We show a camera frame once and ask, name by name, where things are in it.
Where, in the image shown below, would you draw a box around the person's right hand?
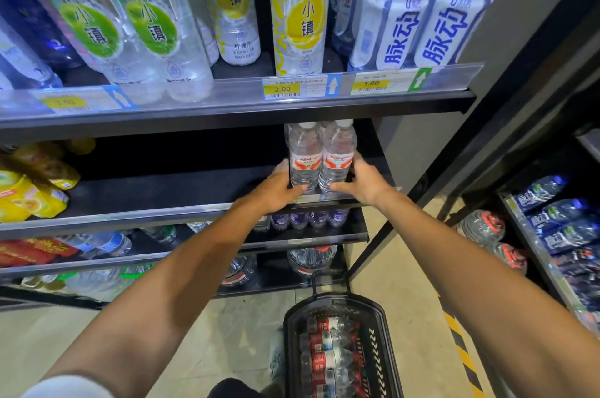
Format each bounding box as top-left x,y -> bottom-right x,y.
329,151 -> 393,209

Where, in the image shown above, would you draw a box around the person's left hand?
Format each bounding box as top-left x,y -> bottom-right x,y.
243,158 -> 310,215

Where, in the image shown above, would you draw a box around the white cap water bottle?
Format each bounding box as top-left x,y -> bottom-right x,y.
318,118 -> 358,193
286,121 -> 324,195

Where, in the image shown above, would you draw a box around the black shopping basket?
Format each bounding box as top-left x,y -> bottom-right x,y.
283,270 -> 405,398

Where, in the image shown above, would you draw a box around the person's right forearm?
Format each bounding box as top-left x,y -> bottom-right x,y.
374,189 -> 600,398

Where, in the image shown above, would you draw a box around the person's left forearm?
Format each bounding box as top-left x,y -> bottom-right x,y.
42,198 -> 263,398

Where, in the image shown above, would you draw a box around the large red cap water bottle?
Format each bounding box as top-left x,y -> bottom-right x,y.
457,210 -> 506,244
492,242 -> 528,277

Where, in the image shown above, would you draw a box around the row of small clear water bottles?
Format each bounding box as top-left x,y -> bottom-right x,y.
61,223 -> 209,259

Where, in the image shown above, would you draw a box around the rows of blue label water bottles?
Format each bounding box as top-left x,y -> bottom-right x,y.
511,175 -> 600,319

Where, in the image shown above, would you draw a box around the green label clear drink bottle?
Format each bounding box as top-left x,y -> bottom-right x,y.
101,0 -> 215,103
14,0 -> 165,105

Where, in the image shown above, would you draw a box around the person's light grey shirt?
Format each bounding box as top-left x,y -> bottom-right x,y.
21,374 -> 116,398

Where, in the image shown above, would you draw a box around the yellow white price tag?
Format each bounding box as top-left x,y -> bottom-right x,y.
33,85 -> 138,112
350,67 -> 433,95
261,75 -> 343,101

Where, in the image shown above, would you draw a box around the cluster of white blue label drinks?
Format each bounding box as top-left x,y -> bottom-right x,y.
330,0 -> 524,71

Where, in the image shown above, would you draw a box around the row of yellow cap tea bottles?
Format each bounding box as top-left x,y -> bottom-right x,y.
0,139 -> 97,224

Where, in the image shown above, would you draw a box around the row of red wrapped drink bottles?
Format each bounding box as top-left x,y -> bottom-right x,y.
0,237 -> 78,268

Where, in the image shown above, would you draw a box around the row of dark blue drink bottles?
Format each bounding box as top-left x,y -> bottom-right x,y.
0,0 -> 85,92

